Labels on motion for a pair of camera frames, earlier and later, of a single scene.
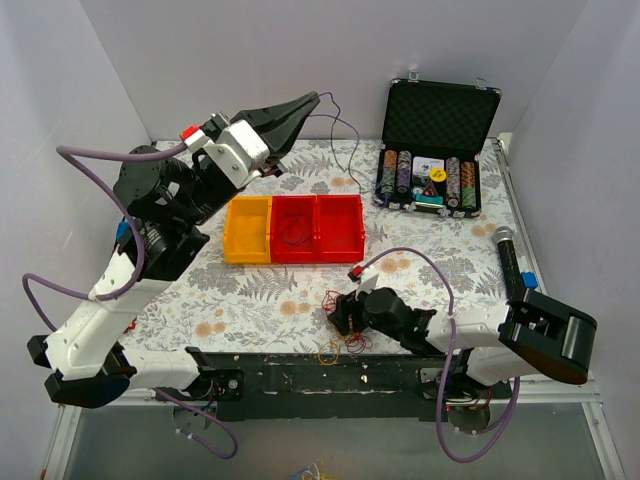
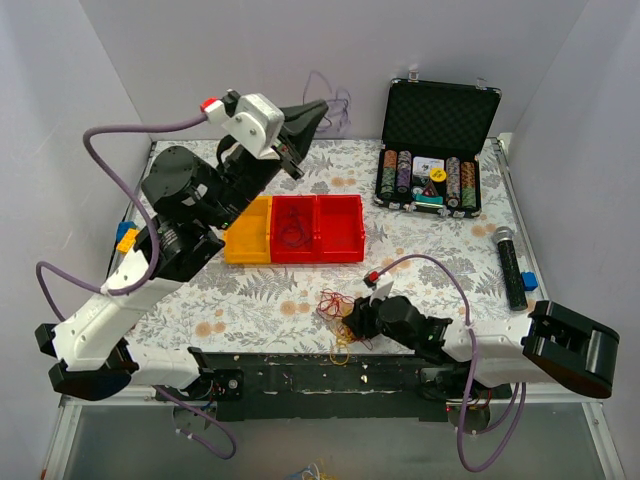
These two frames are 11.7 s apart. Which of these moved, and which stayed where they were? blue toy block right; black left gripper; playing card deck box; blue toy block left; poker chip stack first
Moved: black left gripper
Stayed: playing card deck box; blue toy block left; blue toy block right; poker chip stack first
